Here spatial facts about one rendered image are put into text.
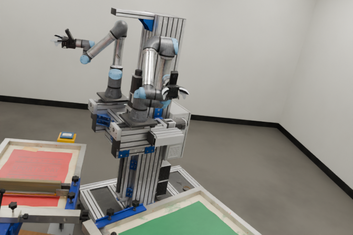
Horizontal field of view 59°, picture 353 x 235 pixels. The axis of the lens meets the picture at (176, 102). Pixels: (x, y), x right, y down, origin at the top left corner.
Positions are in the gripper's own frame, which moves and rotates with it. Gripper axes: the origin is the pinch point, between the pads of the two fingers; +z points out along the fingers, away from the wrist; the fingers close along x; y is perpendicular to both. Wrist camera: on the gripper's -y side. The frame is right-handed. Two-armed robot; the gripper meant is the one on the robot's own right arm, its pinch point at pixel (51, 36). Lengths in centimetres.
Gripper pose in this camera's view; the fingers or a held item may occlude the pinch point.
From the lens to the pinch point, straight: 289.0
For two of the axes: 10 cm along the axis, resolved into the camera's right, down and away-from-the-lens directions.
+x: -1.1, -4.8, 8.7
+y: -1.9, 8.7, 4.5
